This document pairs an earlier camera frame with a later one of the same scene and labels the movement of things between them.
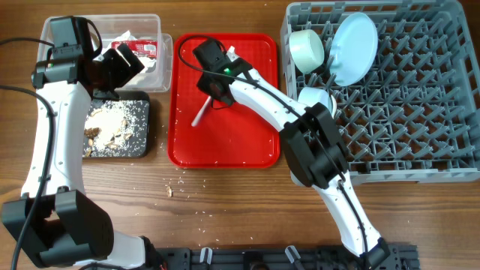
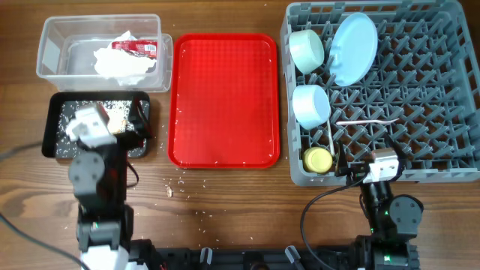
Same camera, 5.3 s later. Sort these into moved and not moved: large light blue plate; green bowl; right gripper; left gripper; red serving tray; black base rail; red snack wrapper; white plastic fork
Moved: right gripper; white plastic fork; left gripper
Not moved: black base rail; red serving tray; red snack wrapper; large light blue plate; green bowl
